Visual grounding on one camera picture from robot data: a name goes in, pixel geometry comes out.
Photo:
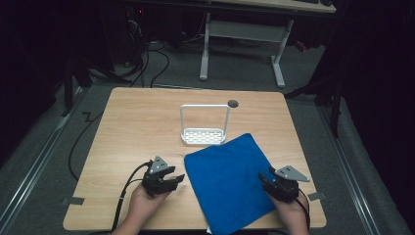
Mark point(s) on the white-framed desk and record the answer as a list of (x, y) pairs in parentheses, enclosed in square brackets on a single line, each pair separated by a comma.
[(248, 31)]

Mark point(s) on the grey tape piece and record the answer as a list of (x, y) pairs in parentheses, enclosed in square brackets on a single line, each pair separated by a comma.
[(317, 196), (76, 200)]

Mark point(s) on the person's left hand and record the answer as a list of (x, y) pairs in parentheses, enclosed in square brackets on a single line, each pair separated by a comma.
[(143, 205)]

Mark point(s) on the blue cloth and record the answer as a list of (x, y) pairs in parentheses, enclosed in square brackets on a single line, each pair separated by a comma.
[(225, 182)]

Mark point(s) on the white plastic rack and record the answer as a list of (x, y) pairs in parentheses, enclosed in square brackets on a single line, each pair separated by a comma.
[(203, 136)]

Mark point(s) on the black metal stand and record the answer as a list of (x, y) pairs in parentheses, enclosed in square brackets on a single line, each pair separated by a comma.
[(69, 84), (326, 98)]

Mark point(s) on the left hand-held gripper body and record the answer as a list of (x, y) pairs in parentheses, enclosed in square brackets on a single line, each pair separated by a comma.
[(156, 184)]

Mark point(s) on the dark computer tower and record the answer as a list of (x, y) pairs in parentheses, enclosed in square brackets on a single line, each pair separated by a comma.
[(137, 32)]

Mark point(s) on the dark round table grommet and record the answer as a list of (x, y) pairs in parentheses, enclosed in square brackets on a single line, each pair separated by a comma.
[(233, 103)]

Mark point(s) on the metal floor rail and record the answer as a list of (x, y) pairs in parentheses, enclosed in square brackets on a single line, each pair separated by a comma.
[(352, 169), (36, 163)]

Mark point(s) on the person's right hand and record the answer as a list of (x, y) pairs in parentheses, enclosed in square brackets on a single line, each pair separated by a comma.
[(291, 213)]

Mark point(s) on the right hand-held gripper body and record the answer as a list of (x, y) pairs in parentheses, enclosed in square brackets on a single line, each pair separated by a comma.
[(286, 184)]

